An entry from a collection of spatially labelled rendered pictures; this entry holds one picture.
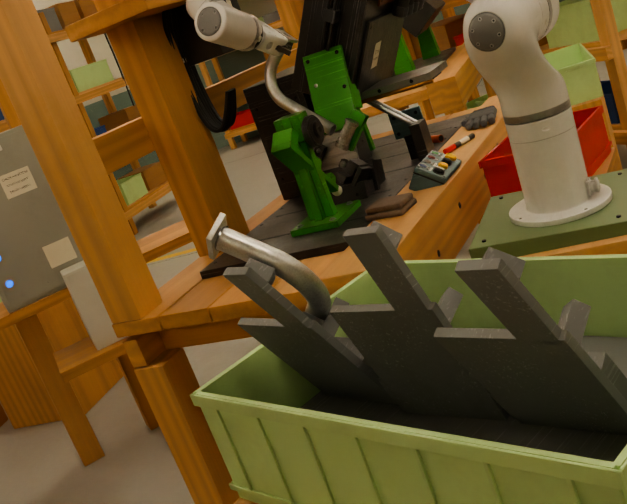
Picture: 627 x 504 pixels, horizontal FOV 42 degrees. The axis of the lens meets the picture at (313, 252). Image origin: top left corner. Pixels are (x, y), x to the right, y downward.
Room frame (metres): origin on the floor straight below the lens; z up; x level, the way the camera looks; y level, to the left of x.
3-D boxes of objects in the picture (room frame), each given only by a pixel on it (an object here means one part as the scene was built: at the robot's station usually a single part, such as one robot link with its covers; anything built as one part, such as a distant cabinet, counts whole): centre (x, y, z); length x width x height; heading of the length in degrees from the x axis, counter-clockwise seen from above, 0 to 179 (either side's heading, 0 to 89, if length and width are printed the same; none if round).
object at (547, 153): (1.47, -0.47, 0.97); 0.19 x 0.19 x 0.18
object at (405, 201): (1.79, -0.20, 0.91); 0.10 x 0.08 x 0.03; 51
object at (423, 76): (2.28, -0.32, 1.11); 0.39 x 0.16 x 0.03; 59
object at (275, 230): (2.27, -0.19, 0.89); 1.10 x 0.42 x 0.02; 149
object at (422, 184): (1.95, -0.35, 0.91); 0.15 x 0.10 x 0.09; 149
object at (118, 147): (2.46, 0.13, 1.23); 1.30 x 0.05 x 0.09; 149
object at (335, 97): (2.17, -0.21, 1.17); 0.13 x 0.12 x 0.20; 149
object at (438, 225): (2.12, -0.43, 0.82); 1.50 x 0.14 x 0.15; 149
